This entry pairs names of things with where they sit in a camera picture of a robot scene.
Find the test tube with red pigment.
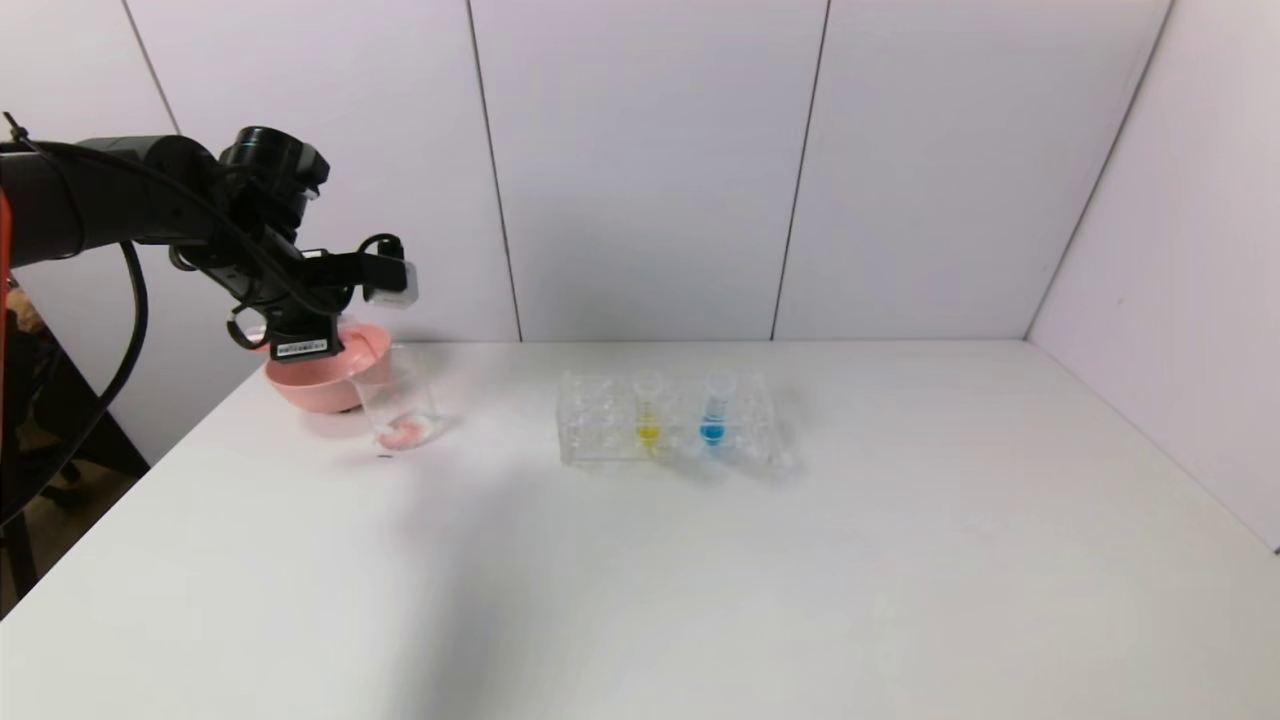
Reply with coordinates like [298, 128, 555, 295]
[334, 317, 394, 364]

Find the person's forearm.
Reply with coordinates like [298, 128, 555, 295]
[3, 283, 49, 336]

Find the test tube with yellow pigment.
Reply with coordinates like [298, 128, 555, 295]
[632, 370, 665, 452]

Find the clear acrylic test tube rack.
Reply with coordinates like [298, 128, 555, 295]
[557, 370, 793, 472]

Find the test tube with blue pigment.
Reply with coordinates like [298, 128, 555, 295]
[699, 370, 738, 447]

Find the clear glass beaker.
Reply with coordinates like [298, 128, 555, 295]
[349, 345, 444, 452]

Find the pink bowl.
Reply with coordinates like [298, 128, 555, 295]
[264, 320, 394, 415]

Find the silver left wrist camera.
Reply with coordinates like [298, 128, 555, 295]
[363, 257, 420, 310]

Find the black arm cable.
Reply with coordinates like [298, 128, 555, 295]
[0, 112, 406, 526]

